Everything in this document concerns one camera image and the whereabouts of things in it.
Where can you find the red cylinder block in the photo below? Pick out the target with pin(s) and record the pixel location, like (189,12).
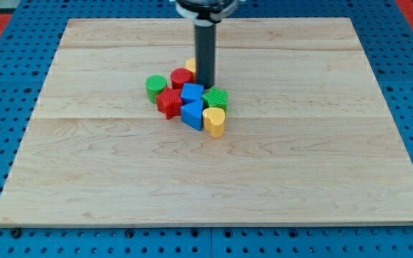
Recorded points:
(180,76)

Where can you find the yellow hexagon block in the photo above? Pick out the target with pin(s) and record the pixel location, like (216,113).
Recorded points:
(190,65)

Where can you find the red star block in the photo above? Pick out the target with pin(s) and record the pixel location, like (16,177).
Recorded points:
(169,102)

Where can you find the green cylinder block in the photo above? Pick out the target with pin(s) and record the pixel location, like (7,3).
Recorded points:
(155,85)

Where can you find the yellow heart block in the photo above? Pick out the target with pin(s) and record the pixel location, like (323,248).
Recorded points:
(213,120)

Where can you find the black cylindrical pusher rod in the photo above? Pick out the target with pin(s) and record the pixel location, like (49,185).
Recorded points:
(205,50)

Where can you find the blue triangle block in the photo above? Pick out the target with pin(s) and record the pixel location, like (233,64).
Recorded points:
(191,114)

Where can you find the green star block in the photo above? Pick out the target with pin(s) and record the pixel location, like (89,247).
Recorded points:
(216,98)

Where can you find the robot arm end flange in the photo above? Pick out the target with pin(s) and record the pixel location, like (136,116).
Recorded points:
(205,13)

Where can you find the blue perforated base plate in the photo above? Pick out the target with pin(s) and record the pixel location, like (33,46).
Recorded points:
(27,48)

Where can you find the wooden board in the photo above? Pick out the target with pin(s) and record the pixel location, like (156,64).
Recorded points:
(308,139)

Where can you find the blue cube block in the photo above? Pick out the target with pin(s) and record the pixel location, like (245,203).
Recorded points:
(191,93)

